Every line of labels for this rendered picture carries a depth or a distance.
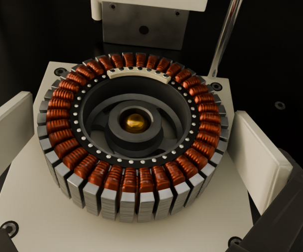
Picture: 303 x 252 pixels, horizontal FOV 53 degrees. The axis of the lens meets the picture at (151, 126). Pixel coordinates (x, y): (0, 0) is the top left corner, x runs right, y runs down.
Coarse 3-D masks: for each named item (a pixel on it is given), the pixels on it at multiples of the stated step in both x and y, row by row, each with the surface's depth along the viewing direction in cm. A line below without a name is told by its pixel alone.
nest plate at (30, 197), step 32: (64, 64) 25; (224, 96) 24; (32, 160) 19; (224, 160) 20; (0, 192) 18; (32, 192) 18; (224, 192) 19; (0, 224) 17; (32, 224) 17; (64, 224) 17; (96, 224) 17; (128, 224) 17; (160, 224) 17; (192, 224) 18; (224, 224) 18
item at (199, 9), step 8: (104, 0) 15; (112, 0) 15; (120, 0) 15; (128, 0) 15; (136, 0) 15; (144, 0) 15; (152, 0) 15; (160, 0) 15; (168, 0) 15; (176, 0) 15; (184, 0) 15; (192, 0) 15; (200, 0) 15; (176, 8) 15; (184, 8) 15; (192, 8) 15; (200, 8) 15
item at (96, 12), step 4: (92, 0) 26; (96, 0) 26; (92, 4) 27; (96, 4) 27; (100, 4) 27; (92, 8) 27; (96, 8) 27; (100, 8) 27; (92, 12) 27; (96, 12) 27; (100, 12) 27; (92, 16) 28; (96, 16) 28; (100, 16) 28; (96, 20) 28; (100, 20) 28
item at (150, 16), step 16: (112, 16) 26; (128, 16) 26; (144, 16) 26; (160, 16) 26; (176, 16) 26; (112, 32) 28; (128, 32) 28; (144, 32) 28; (160, 32) 28; (176, 32) 28; (176, 48) 29
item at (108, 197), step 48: (48, 96) 18; (96, 96) 19; (144, 96) 21; (192, 96) 19; (48, 144) 16; (96, 144) 16; (144, 144) 18; (192, 144) 17; (96, 192) 15; (144, 192) 15; (192, 192) 16
